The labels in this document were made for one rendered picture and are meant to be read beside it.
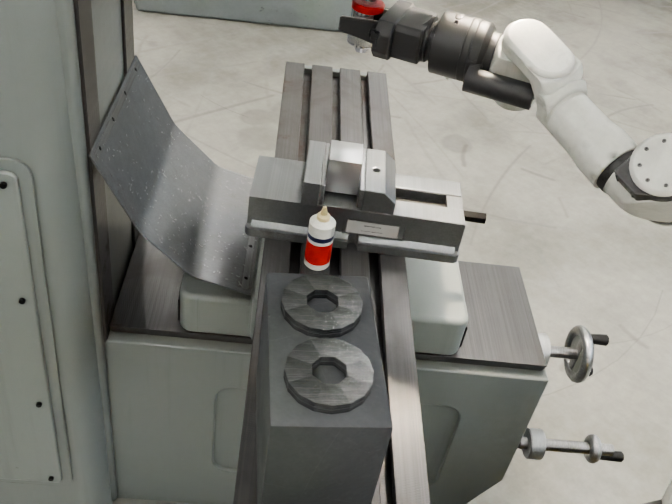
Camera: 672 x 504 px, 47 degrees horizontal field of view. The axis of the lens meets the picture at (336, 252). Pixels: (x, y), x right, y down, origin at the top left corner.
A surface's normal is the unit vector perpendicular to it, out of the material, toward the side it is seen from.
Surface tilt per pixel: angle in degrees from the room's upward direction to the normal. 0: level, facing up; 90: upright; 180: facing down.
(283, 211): 90
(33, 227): 88
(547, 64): 23
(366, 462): 90
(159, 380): 90
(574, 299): 0
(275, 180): 0
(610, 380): 0
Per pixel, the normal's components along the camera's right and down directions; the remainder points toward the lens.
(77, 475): 0.00, 0.62
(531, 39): -0.04, -0.50
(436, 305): 0.13, -0.76
